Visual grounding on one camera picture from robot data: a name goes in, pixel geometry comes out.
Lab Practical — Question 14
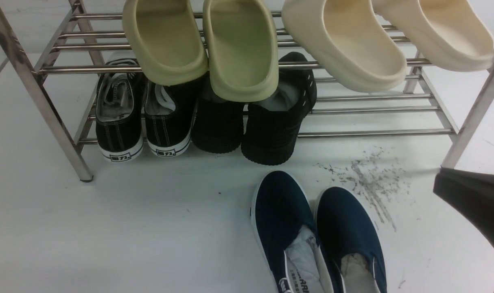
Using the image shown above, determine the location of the navy slip-on shoe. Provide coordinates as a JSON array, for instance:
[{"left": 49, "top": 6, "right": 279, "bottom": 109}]
[
  {"left": 314, "top": 186, "right": 388, "bottom": 293},
  {"left": 249, "top": 171, "right": 336, "bottom": 293}
]

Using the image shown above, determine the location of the black knit shoe right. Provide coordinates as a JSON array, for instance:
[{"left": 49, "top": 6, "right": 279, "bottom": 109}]
[{"left": 240, "top": 68, "right": 317, "bottom": 166}]

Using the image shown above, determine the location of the black knit shoe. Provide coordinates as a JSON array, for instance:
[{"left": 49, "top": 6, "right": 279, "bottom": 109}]
[
  {"left": 192, "top": 78, "right": 245, "bottom": 154},
  {"left": 240, "top": 68, "right": 317, "bottom": 166}
]

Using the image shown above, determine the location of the black knit shoe left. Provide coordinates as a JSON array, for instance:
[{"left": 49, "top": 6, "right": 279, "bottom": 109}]
[{"left": 192, "top": 78, "right": 245, "bottom": 154}]

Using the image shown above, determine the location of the stainless steel shoe rack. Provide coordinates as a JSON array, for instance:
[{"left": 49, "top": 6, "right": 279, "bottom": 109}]
[{"left": 0, "top": 0, "right": 494, "bottom": 182}]

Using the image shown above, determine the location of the black canvas sneaker right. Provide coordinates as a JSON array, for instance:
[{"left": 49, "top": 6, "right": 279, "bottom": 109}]
[{"left": 144, "top": 78, "right": 202, "bottom": 158}]

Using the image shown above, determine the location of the black canvas sneaker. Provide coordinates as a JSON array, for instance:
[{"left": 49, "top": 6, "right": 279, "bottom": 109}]
[
  {"left": 95, "top": 72, "right": 148, "bottom": 163},
  {"left": 144, "top": 78, "right": 202, "bottom": 158}
]

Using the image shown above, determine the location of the olive green slipper right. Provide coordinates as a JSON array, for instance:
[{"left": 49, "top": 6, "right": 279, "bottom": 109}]
[{"left": 203, "top": 0, "right": 279, "bottom": 103}]

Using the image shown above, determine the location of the olive green slipper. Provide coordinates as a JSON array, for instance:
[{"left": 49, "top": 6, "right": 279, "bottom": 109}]
[
  {"left": 203, "top": 0, "right": 279, "bottom": 103},
  {"left": 122, "top": 0, "right": 209, "bottom": 86}
]

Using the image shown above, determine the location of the black canvas sneaker left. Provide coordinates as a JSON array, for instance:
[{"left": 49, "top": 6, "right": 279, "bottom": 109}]
[{"left": 95, "top": 72, "right": 148, "bottom": 163}]

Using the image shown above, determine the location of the olive green slipper left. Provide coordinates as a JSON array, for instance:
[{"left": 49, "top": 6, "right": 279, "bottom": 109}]
[{"left": 122, "top": 0, "right": 209, "bottom": 86}]

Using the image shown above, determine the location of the cream slipper left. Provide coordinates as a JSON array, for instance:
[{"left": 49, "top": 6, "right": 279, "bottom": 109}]
[{"left": 281, "top": 0, "right": 407, "bottom": 93}]

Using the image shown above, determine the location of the cream slipper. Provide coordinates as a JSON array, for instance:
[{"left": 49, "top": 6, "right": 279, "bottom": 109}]
[
  {"left": 372, "top": 0, "right": 494, "bottom": 72},
  {"left": 281, "top": 0, "right": 407, "bottom": 93}
]

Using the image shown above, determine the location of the cream slipper right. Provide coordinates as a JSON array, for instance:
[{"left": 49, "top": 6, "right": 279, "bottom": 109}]
[{"left": 372, "top": 0, "right": 494, "bottom": 72}]

